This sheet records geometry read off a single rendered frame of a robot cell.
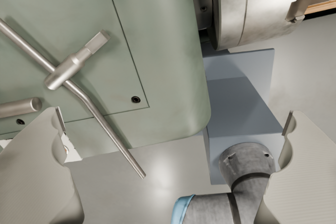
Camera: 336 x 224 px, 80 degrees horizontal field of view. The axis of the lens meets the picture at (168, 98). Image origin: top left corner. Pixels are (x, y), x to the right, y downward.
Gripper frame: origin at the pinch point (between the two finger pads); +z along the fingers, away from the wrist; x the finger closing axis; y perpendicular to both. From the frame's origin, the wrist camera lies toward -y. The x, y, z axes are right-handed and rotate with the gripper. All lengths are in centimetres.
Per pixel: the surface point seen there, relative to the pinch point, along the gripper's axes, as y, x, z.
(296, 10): -2.4, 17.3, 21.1
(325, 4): 0, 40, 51
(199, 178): 189, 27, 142
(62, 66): 3.2, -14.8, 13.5
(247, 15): -2.1, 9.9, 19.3
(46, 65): 3.2, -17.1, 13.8
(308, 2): -3.5, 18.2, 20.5
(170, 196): 223, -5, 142
